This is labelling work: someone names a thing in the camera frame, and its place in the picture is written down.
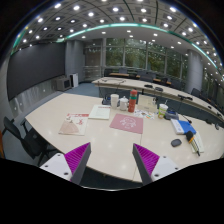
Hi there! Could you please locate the large dark wall screen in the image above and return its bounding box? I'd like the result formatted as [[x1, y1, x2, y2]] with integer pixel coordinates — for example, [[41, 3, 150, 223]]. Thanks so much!
[[7, 43, 65, 100]]

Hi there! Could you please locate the red and white booklet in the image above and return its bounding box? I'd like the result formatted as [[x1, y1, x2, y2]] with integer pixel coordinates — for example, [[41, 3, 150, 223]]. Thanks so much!
[[59, 113, 89, 136]]

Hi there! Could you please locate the grey box device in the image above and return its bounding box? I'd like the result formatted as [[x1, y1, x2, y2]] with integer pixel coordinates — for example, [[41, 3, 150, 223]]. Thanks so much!
[[164, 111, 179, 120]]

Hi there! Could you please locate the black office chair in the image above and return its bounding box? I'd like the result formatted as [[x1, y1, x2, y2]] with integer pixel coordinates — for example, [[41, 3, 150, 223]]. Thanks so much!
[[2, 116, 51, 166]]

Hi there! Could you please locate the pink mouse pad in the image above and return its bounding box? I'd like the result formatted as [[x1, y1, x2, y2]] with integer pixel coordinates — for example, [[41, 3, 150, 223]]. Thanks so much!
[[110, 114, 143, 134]]

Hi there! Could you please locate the green and white paper cup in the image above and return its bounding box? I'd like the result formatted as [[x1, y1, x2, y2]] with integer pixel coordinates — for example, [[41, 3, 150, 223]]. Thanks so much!
[[158, 104, 168, 119]]

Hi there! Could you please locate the dark grey computer mouse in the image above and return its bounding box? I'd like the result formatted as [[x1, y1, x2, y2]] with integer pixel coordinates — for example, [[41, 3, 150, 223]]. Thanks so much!
[[171, 139, 182, 147]]

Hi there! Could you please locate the white paper sign stand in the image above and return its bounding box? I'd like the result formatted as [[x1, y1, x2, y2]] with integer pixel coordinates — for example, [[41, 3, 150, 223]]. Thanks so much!
[[137, 95, 157, 112]]

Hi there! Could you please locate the blue and white book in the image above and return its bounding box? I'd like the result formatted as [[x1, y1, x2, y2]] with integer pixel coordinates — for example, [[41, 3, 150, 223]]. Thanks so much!
[[171, 119, 196, 134]]

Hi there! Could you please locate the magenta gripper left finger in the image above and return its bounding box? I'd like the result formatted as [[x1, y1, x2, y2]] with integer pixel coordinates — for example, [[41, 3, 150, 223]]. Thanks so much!
[[39, 142, 92, 186]]

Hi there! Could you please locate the red and green thermos bottle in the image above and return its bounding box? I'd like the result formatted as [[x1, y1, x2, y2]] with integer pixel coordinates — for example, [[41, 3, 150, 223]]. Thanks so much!
[[128, 89, 137, 113]]

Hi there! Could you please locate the white book with red stripe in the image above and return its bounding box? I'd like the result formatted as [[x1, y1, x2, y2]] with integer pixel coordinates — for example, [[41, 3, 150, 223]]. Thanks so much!
[[89, 105, 110, 119]]

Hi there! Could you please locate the black and yellow tool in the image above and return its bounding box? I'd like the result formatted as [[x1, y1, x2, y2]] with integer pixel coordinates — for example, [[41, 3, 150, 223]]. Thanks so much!
[[186, 131, 200, 155]]

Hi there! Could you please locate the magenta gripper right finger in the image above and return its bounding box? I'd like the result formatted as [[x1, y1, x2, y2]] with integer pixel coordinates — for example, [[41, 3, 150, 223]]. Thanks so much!
[[131, 143, 181, 186]]

